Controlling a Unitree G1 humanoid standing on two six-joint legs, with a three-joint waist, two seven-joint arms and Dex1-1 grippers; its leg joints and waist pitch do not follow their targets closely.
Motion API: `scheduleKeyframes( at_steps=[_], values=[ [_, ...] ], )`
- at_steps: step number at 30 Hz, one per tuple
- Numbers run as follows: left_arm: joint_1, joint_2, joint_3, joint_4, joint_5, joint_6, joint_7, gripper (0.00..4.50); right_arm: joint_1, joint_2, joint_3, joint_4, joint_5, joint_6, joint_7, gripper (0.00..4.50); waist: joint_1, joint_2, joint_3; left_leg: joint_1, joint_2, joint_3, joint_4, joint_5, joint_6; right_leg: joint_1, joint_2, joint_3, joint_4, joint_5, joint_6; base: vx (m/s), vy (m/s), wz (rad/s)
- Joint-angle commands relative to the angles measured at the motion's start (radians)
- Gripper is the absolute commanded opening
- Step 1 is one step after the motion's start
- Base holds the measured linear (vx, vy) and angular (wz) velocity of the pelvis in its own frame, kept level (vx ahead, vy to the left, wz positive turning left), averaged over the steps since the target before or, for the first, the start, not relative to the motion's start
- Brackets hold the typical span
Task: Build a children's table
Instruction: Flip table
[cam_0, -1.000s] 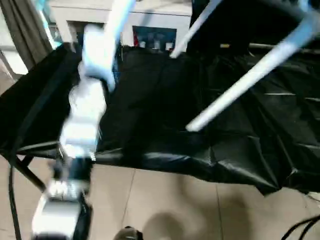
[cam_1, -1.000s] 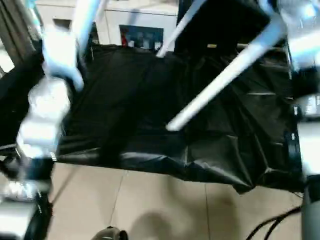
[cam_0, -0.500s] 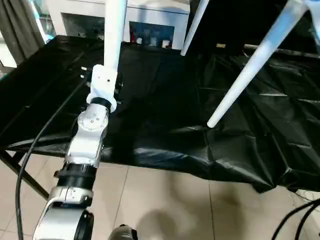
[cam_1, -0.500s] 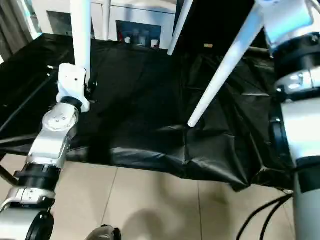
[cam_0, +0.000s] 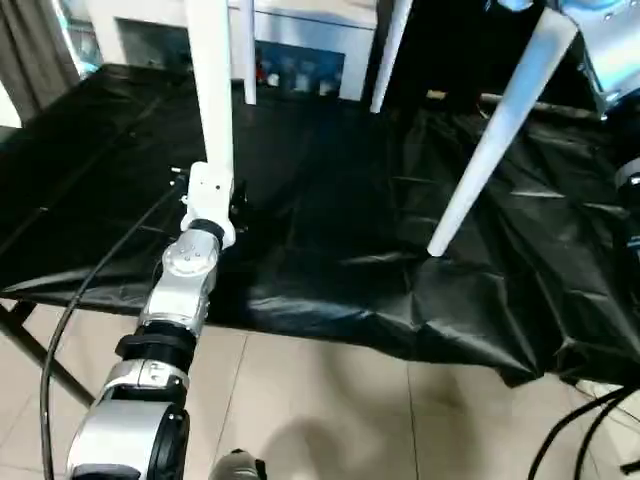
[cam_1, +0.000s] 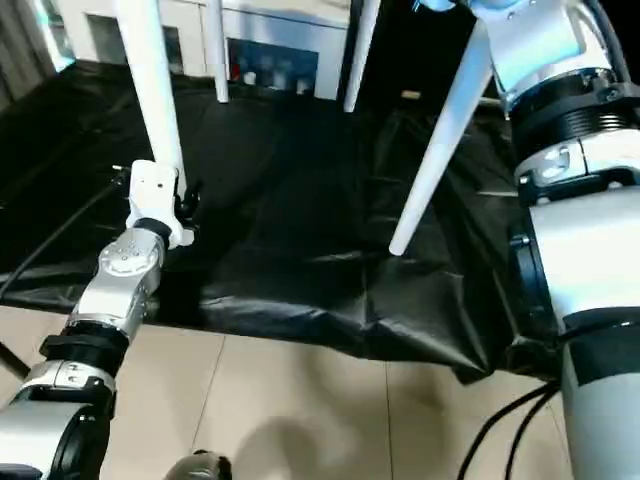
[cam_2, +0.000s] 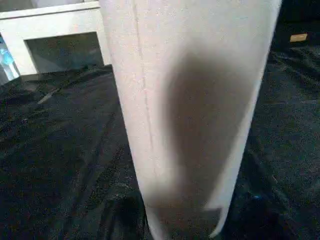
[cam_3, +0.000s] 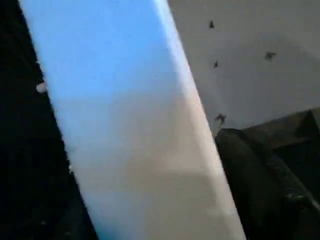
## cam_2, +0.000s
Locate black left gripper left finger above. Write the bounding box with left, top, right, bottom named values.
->
left=98, top=183, right=151, bottom=240

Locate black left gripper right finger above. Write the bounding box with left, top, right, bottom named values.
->
left=214, top=192, right=291, bottom=240

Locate white plastic table leg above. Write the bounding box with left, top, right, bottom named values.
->
left=98, top=0, right=284, bottom=240

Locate black plastic mat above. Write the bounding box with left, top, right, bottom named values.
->
left=0, top=0, right=320, bottom=240

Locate white cabinet with open compartments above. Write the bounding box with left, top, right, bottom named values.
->
left=0, top=0, right=113, bottom=77

